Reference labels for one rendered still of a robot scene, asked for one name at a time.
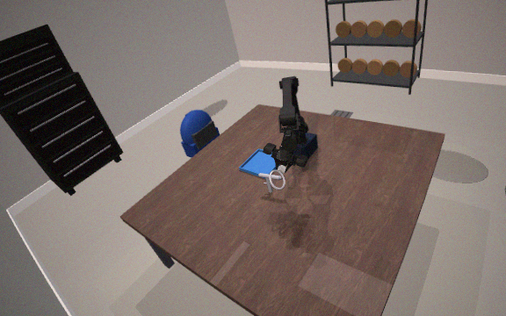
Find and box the silver metal hoop with square tab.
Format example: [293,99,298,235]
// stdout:
[269,165,286,190]

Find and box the blue tray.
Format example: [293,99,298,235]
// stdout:
[239,149,276,176]

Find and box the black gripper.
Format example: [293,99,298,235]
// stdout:
[263,143,308,173]

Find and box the grey rounded cylinder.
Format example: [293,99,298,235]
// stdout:
[258,173,282,193]

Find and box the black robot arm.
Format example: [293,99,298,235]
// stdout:
[276,76,308,166]

